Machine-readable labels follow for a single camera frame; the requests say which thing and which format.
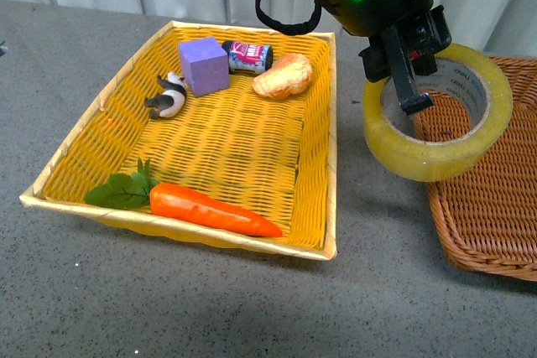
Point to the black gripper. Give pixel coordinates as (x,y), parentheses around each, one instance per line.
(405,50)

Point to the yellow tape roll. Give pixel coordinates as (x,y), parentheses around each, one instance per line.
(464,75)

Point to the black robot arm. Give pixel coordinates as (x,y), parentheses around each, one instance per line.
(362,18)

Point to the brown wicker basket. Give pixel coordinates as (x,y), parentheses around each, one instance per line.
(486,218)

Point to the yellow woven basket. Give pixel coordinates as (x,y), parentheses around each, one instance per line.
(276,158)

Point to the toy bread roll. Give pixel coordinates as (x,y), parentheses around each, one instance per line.
(289,75)

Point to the small dark printed can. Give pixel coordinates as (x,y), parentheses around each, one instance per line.
(252,58)

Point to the purple foam cube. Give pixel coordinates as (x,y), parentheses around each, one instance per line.
(204,65)

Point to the panda figurine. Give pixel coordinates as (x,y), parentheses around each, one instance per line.
(171,101)

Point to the orange toy carrot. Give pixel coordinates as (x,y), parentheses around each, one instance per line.
(140,189)

